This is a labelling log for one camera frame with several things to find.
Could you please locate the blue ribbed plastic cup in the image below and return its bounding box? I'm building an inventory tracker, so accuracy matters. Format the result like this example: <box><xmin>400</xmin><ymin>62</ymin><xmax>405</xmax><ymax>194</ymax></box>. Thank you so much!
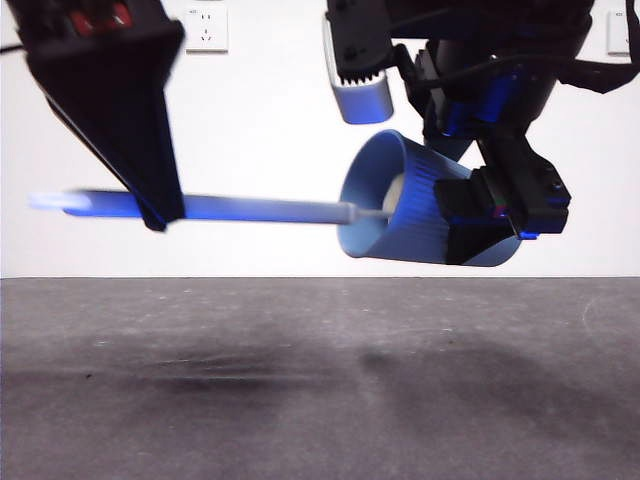
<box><xmin>337</xmin><ymin>128</ymin><xmax>521</xmax><ymax>269</ymax></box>

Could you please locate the grey-handled sponge cup brush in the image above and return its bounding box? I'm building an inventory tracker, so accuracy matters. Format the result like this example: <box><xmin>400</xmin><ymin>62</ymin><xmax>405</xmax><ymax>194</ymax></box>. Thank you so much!
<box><xmin>27</xmin><ymin>172</ymin><xmax>407</xmax><ymax>226</ymax></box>

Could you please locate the pale grey right wrist camera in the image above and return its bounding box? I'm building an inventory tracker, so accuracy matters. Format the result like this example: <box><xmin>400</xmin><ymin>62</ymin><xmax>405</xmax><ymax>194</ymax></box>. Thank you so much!
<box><xmin>322</xmin><ymin>9</ymin><xmax>396</xmax><ymax>125</ymax></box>

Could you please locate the white wall socket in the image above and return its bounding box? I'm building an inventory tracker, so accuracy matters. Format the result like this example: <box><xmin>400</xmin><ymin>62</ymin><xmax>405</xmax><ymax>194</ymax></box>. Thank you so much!
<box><xmin>606</xmin><ymin>10</ymin><xmax>640</xmax><ymax>56</ymax></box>
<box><xmin>179</xmin><ymin>7</ymin><xmax>230</xmax><ymax>55</ymax></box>

